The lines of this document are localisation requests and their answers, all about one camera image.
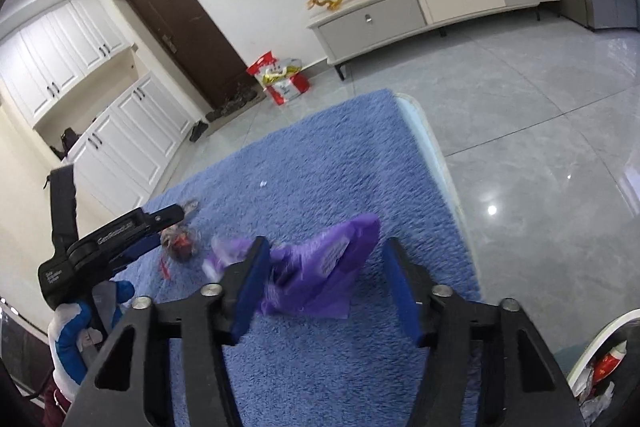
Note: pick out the brown entrance door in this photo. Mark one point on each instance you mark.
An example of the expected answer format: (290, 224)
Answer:
(190, 27)

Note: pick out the red white gift bag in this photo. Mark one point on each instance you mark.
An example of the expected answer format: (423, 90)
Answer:
(280, 79)

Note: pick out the black bag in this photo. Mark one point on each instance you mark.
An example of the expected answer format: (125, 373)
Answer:
(66, 144)

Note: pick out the blue shaggy rug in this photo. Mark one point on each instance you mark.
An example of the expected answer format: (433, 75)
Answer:
(325, 167)

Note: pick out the row of dark shoes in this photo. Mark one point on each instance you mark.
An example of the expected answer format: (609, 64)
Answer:
(230, 107)

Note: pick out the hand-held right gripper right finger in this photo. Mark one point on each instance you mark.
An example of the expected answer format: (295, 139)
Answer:
(402, 292)

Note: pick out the white shoe cabinet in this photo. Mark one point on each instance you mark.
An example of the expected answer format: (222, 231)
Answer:
(130, 137)

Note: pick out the red silver wrapper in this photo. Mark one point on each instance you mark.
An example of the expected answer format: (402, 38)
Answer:
(180, 244)

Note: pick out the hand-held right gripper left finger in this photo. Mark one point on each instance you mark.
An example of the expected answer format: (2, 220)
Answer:
(250, 292)

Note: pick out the person's left hand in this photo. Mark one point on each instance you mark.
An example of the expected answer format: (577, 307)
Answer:
(75, 337)

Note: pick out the red snack packet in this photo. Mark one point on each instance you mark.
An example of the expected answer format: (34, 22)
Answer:
(609, 359)

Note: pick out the white round trash bin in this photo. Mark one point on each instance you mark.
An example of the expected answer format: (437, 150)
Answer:
(582, 357)

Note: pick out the purple plastic bag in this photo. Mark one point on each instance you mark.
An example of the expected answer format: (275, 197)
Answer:
(315, 272)

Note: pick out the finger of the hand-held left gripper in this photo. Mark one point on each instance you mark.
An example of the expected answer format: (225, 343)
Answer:
(162, 217)
(140, 249)

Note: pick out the grey white television cabinet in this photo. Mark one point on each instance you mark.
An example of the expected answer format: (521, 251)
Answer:
(400, 14)

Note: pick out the white crumpled wrapper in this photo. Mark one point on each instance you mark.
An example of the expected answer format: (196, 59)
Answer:
(595, 399)

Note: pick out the white wall cupboard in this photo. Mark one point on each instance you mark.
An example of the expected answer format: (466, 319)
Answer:
(55, 52)

